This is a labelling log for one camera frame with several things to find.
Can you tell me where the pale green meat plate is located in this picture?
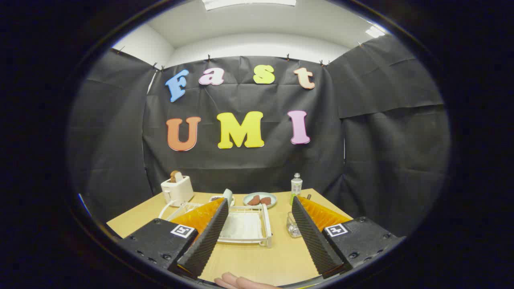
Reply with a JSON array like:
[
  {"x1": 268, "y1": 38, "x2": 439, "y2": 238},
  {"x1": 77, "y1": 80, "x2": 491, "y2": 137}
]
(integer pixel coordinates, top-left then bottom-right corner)
[{"x1": 243, "y1": 192, "x2": 277, "y2": 209}]

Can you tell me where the white toaster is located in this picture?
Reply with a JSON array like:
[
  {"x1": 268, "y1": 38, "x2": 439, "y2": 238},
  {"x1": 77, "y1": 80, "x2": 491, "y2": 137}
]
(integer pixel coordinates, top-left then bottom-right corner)
[{"x1": 161, "y1": 175, "x2": 195, "y2": 207}]

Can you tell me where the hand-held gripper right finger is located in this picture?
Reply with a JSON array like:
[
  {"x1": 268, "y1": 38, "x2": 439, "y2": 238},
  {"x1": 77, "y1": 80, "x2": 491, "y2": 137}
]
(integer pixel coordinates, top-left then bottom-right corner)
[{"x1": 292, "y1": 195, "x2": 406, "y2": 279}]

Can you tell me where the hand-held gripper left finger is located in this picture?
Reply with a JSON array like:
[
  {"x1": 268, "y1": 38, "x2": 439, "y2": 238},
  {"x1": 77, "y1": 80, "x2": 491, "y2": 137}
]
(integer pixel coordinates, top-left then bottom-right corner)
[{"x1": 116, "y1": 197, "x2": 229, "y2": 279}]

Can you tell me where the clear wire basket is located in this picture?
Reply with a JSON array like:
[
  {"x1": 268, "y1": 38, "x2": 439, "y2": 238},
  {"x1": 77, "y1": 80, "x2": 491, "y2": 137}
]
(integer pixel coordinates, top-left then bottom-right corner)
[{"x1": 286, "y1": 212, "x2": 302, "y2": 238}]

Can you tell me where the white green bottle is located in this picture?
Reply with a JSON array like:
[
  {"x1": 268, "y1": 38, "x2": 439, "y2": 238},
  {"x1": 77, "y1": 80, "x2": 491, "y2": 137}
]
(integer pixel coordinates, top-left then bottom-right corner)
[{"x1": 290, "y1": 173, "x2": 303, "y2": 205}]

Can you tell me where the white drain tray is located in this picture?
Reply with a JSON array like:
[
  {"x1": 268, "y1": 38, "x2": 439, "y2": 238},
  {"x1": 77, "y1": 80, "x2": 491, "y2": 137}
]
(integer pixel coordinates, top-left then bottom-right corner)
[{"x1": 219, "y1": 212, "x2": 263, "y2": 240}]

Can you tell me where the white wire dish rack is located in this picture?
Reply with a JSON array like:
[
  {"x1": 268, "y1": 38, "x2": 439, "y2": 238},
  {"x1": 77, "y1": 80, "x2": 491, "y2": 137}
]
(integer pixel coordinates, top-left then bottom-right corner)
[{"x1": 158, "y1": 199, "x2": 273, "y2": 248}]

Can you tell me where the black backdrop cloth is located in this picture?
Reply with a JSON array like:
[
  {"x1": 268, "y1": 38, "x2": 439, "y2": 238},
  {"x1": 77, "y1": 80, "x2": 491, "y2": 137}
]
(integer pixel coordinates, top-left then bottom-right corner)
[{"x1": 68, "y1": 34, "x2": 450, "y2": 237}]

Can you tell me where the white divided seed dish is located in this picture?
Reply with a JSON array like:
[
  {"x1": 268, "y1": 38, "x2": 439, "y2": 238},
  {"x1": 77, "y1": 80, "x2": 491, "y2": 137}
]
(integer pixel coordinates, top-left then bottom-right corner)
[{"x1": 209, "y1": 195, "x2": 235, "y2": 207}]

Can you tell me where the long ceiling light panel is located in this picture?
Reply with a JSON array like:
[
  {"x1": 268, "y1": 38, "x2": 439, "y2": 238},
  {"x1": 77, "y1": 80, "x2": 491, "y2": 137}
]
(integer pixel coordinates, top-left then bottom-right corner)
[{"x1": 202, "y1": 0, "x2": 297, "y2": 10}]

